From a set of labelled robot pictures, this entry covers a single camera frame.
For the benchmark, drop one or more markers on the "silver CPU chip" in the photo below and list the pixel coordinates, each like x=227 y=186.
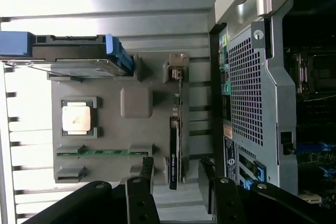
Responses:
x=76 y=117

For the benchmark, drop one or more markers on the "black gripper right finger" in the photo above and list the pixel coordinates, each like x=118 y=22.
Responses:
x=228 y=203

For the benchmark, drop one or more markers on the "grey plastic parts rack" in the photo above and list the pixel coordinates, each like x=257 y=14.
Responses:
x=113 y=134

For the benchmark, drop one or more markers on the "hard disk in blue caddy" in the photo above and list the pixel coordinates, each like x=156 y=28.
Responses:
x=73 y=48

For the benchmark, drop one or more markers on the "CPU socket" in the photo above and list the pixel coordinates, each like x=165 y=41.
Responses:
x=320 y=73

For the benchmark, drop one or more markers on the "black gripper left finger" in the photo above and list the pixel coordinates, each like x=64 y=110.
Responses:
x=141 y=203

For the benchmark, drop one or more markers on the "green RAM stick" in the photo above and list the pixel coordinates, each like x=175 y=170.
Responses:
x=105 y=153

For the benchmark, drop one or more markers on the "black and silver PC case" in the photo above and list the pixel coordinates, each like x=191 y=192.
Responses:
x=273 y=103

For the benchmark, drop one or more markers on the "green motherboard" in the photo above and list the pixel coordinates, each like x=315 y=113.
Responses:
x=315 y=161

